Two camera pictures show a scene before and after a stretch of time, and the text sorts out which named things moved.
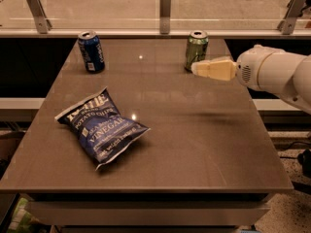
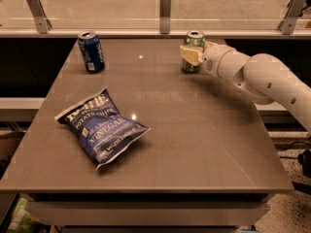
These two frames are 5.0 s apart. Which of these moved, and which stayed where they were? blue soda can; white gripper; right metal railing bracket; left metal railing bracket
Moved: white gripper
Stayed: blue soda can; left metal railing bracket; right metal railing bracket
